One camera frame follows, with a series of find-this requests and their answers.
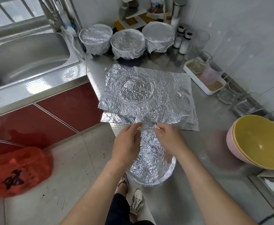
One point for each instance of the small white tan-capped bottle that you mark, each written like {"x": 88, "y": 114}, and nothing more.
{"x": 168, "y": 17}

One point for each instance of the red kitchen cabinet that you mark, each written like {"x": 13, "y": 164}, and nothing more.
{"x": 69, "y": 107}

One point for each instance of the foil-wrapped bowl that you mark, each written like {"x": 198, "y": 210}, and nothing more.
{"x": 158, "y": 36}

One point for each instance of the red plastic bag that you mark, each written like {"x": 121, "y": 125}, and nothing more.
{"x": 17, "y": 172}

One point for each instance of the person's left forearm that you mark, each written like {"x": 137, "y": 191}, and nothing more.
{"x": 95, "y": 199}

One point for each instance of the person's right hand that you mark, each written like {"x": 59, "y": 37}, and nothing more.
{"x": 171, "y": 139}

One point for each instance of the tall white steel-capped bottle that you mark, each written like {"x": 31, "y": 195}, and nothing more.
{"x": 178, "y": 9}

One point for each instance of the colourful snack packet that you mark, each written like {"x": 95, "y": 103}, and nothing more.
{"x": 157, "y": 6}

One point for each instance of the pink bowl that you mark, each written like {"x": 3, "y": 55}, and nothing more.
{"x": 230, "y": 145}

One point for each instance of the white corner shelf rack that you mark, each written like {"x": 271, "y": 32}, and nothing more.
{"x": 134, "y": 9}

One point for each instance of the white shaker with black lid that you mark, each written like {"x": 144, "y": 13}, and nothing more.
{"x": 185, "y": 45}
{"x": 178, "y": 38}

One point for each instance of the yellow bowl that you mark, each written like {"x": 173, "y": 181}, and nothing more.
{"x": 263, "y": 142}

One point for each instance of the person's left white shoe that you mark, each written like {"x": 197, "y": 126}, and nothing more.
{"x": 122, "y": 185}

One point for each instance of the person's right white shoe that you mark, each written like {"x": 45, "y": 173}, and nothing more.
{"x": 136, "y": 200}

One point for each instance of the person's right forearm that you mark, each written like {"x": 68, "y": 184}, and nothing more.
{"x": 216, "y": 192}

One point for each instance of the stack of aluminium foil sheets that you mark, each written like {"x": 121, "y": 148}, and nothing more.
{"x": 141, "y": 89}

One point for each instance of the pink translucent cup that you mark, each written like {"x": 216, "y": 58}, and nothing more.
{"x": 211, "y": 75}

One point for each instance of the stainless steel sink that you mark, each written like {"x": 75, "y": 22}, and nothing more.
{"x": 24, "y": 56}

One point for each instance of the white dish brush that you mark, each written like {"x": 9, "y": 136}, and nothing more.
{"x": 70, "y": 31}

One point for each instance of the metal window railing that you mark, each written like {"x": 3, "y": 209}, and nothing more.
{"x": 13, "y": 10}

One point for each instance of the person's dark trousers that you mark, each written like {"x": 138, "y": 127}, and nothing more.
{"x": 118, "y": 213}

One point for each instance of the person's white shoe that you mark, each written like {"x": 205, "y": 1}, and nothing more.
{"x": 136, "y": 200}
{"x": 122, "y": 185}

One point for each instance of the foil-covered bowl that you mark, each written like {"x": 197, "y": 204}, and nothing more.
{"x": 96, "y": 38}
{"x": 152, "y": 161}
{"x": 128, "y": 43}

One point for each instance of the steel faucet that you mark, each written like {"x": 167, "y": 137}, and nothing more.
{"x": 50, "y": 14}

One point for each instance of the person's left hand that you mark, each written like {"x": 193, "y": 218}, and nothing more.
{"x": 126, "y": 147}

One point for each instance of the white rectangular tray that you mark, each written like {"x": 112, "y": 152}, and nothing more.
{"x": 193, "y": 79}

